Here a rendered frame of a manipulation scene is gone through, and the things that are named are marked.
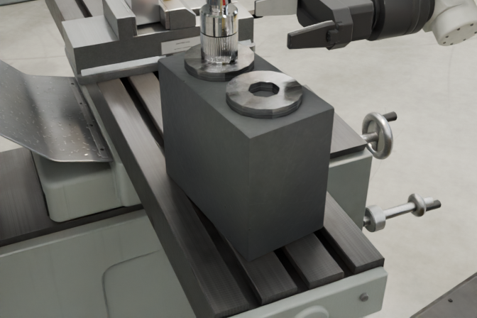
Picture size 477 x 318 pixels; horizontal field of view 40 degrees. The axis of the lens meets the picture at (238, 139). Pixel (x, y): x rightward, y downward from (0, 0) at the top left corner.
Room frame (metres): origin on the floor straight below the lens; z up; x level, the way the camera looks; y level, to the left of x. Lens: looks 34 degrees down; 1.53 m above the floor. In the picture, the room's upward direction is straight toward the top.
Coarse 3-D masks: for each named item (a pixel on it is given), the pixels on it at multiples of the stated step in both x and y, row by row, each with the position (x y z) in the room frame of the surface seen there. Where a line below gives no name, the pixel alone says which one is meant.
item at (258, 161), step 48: (192, 48) 0.77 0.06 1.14; (240, 48) 0.77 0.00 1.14; (192, 96) 0.68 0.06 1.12; (240, 96) 0.65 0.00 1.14; (288, 96) 0.65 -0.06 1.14; (192, 144) 0.69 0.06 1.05; (240, 144) 0.59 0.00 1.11; (288, 144) 0.61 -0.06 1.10; (192, 192) 0.69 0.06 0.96; (240, 192) 0.59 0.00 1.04; (288, 192) 0.61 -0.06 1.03; (240, 240) 0.59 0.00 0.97; (288, 240) 0.61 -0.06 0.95
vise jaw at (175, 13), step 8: (160, 0) 1.15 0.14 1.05; (168, 0) 1.15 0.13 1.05; (176, 0) 1.15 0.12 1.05; (160, 8) 1.12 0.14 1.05; (168, 8) 1.11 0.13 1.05; (176, 8) 1.11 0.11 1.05; (184, 8) 1.11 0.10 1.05; (160, 16) 1.12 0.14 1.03; (168, 16) 1.10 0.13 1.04; (176, 16) 1.11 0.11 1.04; (184, 16) 1.11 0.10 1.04; (192, 16) 1.12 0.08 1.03; (168, 24) 1.10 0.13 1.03; (176, 24) 1.11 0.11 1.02; (184, 24) 1.11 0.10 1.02; (192, 24) 1.12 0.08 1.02
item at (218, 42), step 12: (204, 24) 0.73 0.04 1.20; (216, 24) 0.72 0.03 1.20; (228, 24) 0.73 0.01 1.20; (204, 36) 0.73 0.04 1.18; (216, 36) 0.72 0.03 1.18; (228, 36) 0.73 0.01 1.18; (204, 48) 0.73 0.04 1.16; (216, 48) 0.72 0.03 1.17; (228, 48) 0.73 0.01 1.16; (204, 60) 0.73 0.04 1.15; (216, 60) 0.72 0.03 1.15; (228, 60) 0.73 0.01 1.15
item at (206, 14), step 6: (204, 6) 0.75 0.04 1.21; (234, 6) 0.75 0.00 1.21; (204, 12) 0.73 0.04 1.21; (210, 12) 0.73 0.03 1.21; (216, 12) 0.73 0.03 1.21; (222, 12) 0.73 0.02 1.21; (228, 12) 0.73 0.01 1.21; (234, 12) 0.74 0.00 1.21; (204, 18) 0.73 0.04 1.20; (210, 18) 0.72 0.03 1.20; (216, 18) 0.72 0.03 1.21; (222, 18) 0.72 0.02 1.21; (228, 18) 0.73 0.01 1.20; (234, 18) 0.73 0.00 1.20
